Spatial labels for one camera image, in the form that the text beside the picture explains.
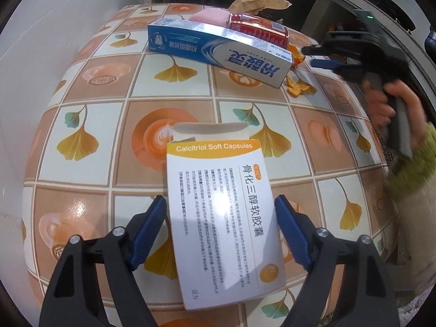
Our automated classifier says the orange peel piece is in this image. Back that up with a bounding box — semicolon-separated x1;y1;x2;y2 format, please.
284;76;317;98

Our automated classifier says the red white small box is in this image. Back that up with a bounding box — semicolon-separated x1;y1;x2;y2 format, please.
228;13;289;49

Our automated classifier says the brown paper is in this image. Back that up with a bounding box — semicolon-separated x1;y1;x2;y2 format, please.
228;0;292;15

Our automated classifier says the blue toothpaste box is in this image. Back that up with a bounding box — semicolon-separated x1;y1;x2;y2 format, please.
148;18;293;88

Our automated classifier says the white orange medicine box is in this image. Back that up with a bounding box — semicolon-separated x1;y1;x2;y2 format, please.
166;122;285;310

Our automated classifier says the pink scrubbing sponge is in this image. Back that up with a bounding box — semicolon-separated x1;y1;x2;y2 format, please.
189;7;231;28

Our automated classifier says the right forearm green cuff sleeve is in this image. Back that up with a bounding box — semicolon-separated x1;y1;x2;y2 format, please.
385;123;435;295

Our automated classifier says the person's right hand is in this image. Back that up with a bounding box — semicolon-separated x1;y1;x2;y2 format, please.
361;78;429;147

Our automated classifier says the patterned tablecloth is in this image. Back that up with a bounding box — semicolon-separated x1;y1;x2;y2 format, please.
22;3;398;326

